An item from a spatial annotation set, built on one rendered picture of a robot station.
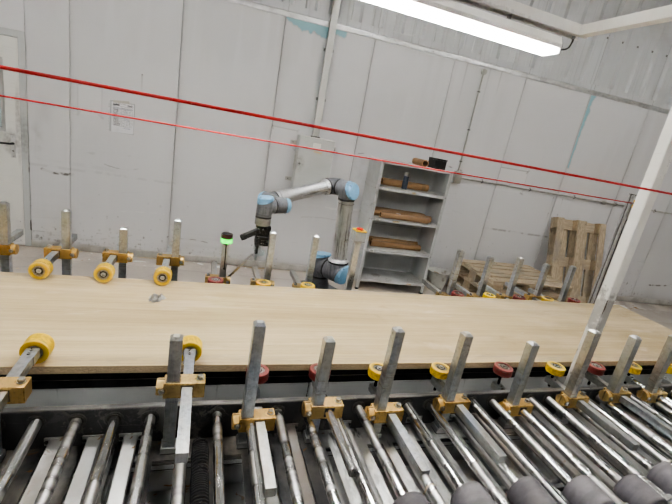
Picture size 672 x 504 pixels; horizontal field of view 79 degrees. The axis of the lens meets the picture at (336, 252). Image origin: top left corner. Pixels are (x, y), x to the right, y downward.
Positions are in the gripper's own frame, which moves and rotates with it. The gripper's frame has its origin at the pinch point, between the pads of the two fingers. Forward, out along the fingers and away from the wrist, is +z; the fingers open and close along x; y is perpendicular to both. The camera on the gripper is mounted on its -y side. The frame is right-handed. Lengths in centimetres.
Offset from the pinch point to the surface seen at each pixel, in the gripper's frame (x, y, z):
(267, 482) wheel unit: -143, -9, 14
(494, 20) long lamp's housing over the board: -47, 87, -139
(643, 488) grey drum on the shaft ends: -162, 107, 11
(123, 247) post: -10, -67, -4
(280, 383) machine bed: -97, 2, 17
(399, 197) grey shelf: 236, 204, -15
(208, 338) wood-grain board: -81, -25, 7
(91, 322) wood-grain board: -71, -67, 7
